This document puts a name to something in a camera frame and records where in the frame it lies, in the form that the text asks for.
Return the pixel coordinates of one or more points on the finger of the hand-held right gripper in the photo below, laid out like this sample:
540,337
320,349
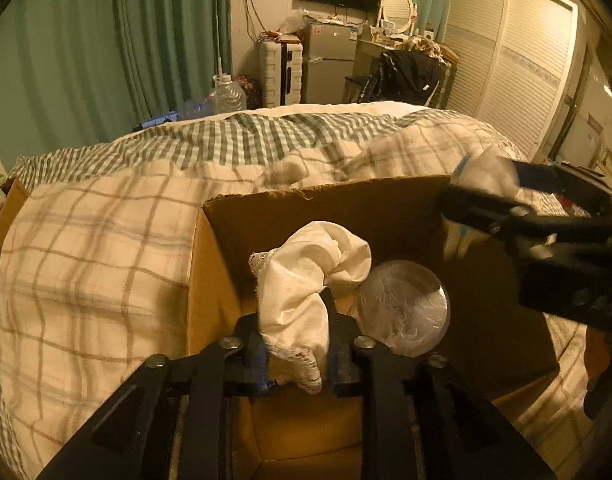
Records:
561,180
478,207

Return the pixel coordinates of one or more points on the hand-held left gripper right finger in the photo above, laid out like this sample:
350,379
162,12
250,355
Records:
342,362

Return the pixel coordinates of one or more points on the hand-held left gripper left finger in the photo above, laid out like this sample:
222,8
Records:
260,366

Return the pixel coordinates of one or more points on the white and blue sock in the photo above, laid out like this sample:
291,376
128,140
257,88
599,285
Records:
486,170

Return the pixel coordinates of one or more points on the white lace-trimmed cloth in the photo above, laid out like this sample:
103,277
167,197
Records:
306,280

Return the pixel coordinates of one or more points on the brown cardboard box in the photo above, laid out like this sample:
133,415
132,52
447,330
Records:
386,220

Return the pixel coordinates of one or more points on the person's right hand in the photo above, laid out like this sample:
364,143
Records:
600,355

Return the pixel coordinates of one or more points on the clear round plastic container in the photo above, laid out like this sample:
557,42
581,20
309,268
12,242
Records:
403,305

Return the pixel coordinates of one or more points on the white louvred wardrobe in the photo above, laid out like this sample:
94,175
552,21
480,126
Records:
511,60

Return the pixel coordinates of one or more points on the black jacket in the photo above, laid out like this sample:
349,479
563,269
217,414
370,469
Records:
406,75

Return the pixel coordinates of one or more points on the cream dressing table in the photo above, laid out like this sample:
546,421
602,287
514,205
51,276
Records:
371,55

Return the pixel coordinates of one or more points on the cream plaid blanket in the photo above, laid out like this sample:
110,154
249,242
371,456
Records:
95,260

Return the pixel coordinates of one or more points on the grey small refrigerator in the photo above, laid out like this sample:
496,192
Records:
331,60

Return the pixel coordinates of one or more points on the white oval vanity mirror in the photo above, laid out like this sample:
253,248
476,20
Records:
399,7

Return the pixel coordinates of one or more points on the green gingham bed cover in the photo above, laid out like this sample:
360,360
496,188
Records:
235,135

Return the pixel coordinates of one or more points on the white ribbed suitcase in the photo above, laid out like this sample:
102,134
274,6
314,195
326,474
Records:
281,72

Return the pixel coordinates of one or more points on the dark patterned bag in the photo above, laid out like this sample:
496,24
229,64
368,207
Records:
248,91

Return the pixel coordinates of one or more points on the clear plastic bag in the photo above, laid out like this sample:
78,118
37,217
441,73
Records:
297,22

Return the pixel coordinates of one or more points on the empty clear plastic bottles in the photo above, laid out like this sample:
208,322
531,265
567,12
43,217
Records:
193,108

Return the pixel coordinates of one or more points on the large clear water jug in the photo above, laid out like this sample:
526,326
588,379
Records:
226,96

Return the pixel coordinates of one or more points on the printed cardboard box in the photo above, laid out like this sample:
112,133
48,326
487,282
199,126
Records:
8,240

